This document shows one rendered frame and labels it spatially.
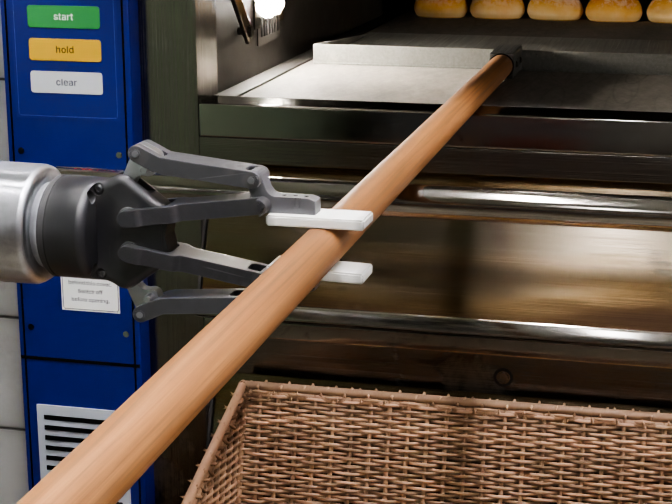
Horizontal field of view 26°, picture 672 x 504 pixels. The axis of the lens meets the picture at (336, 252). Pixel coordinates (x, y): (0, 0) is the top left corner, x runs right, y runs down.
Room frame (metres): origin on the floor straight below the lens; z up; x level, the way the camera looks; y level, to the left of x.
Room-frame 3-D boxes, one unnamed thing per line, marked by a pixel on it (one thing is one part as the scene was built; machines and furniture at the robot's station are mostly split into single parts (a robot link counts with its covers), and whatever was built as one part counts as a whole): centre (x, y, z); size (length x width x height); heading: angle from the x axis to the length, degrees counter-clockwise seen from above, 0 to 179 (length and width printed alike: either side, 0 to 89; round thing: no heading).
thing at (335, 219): (0.99, 0.01, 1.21); 0.07 x 0.03 x 0.01; 76
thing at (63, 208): (1.03, 0.16, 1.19); 0.09 x 0.07 x 0.08; 76
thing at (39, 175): (1.05, 0.23, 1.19); 0.09 x 0.06 x 0.09; 166
